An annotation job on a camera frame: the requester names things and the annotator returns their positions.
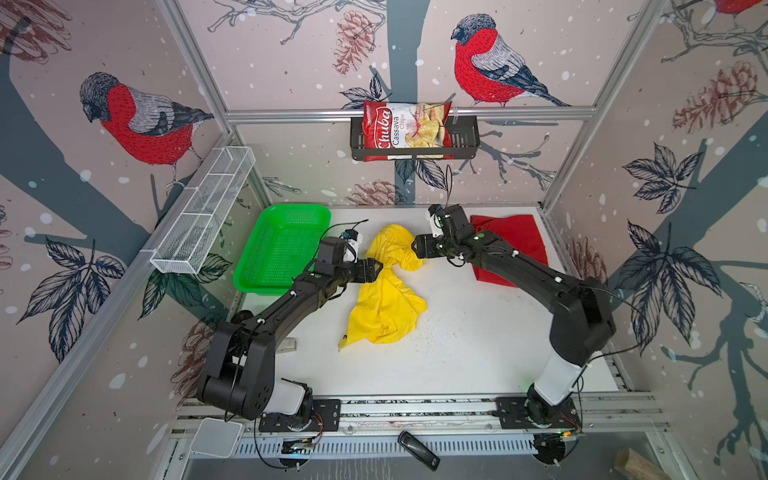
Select wooden block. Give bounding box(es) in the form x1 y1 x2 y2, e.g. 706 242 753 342
614 448 671 480

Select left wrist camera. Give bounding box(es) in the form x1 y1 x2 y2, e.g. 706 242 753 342
341 229 361 263

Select horizontal aluminium frame bar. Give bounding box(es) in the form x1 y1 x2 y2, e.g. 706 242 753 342
224 106 599 125

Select red shorts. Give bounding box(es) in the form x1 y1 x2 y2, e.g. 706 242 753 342
470 215 549 266

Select white wire mesh basket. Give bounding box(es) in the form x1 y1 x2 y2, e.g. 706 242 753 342
150 146 255 275

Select green plastic tray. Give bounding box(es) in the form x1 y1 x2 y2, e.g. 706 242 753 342
233 204 331 296

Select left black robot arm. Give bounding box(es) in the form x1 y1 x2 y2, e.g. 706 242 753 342
196 238 383 420

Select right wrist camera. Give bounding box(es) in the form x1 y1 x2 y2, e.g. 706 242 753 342
427 204 444 238

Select black remote-like device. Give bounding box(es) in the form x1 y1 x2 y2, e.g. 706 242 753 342
397 431 440 471

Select yellow shorts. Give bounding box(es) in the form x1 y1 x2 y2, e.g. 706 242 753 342
338 224 427 349

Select white square pad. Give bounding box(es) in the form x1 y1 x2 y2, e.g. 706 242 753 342
190 418 245 459

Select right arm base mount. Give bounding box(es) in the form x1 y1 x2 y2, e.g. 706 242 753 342
493 386 582 430

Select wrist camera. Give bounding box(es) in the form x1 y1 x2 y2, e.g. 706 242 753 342
427 204 444 238
341 229 361 263

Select red cassava chips bag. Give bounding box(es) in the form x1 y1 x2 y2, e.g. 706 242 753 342
362 101 452 149

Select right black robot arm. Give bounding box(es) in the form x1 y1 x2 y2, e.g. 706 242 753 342
412 204 616 426

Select aluminium rail base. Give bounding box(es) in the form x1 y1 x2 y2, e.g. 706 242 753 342
173 392 667 460

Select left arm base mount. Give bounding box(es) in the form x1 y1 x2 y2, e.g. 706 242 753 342
257 379 341 433

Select black wall basket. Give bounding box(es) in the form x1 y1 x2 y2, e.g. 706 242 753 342
350 116 480 161

